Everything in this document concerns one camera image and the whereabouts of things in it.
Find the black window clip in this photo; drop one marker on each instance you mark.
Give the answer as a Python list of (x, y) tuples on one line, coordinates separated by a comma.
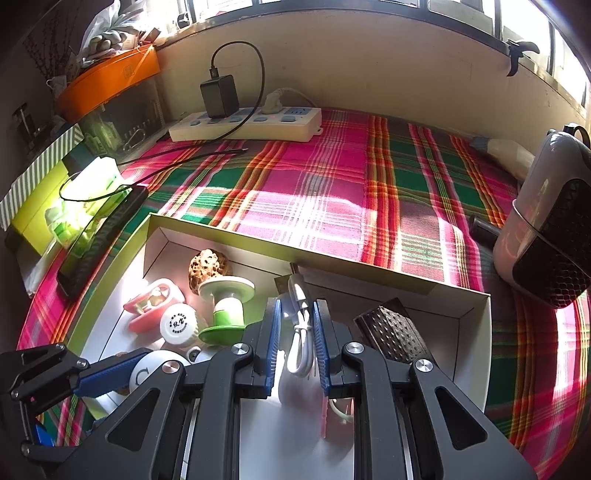
[(516, 51)]

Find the light brown walnut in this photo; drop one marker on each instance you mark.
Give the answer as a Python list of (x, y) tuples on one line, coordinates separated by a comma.
[(207, 264)]

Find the grey black portable heater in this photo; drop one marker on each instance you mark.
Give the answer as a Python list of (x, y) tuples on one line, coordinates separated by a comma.
[(544, 247)]

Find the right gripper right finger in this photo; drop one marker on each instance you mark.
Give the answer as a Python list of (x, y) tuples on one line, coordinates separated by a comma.
[(330, 338)]

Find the white cream jar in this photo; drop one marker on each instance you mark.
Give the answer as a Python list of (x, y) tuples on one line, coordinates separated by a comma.
[(179, 325)]

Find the yellow-green box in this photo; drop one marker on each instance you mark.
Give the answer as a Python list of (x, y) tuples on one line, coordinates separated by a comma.
[(29, 221)]

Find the black rectangular device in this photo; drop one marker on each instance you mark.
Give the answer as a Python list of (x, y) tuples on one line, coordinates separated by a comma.
[(389, 329)]

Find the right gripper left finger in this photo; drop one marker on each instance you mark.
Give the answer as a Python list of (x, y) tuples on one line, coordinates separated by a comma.
[(264, 338)]

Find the striped box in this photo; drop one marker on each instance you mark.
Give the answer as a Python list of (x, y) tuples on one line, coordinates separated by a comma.
[(22, 188)]

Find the black charger adapter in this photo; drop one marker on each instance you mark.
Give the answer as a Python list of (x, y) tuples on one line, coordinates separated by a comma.
[(219, 94)]

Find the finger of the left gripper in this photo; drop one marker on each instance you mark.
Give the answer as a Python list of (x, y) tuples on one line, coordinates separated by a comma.
[(109, 374)]

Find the plaid bed sheet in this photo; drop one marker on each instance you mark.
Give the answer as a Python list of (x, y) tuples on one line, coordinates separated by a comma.
[(400, 196)]

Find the tissue pack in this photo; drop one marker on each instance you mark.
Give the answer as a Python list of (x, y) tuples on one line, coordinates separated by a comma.
[(77, 202)]

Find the black smartphone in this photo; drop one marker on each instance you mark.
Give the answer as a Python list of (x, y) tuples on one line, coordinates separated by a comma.
[(94, 241)]

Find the green white spool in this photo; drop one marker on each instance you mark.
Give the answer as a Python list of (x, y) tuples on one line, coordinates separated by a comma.
[(228, 294)]

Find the white plug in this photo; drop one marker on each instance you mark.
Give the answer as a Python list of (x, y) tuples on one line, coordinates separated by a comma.
[(272, 104)]

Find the white panda egg toy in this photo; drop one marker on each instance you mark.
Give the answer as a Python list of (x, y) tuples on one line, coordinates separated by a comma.
[(149, 363)]

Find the orange box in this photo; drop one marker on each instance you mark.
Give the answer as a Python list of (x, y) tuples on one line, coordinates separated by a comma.
[(106, 80)]

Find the white power strip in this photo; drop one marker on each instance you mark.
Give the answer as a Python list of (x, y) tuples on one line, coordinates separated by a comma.
[(297, 124)]

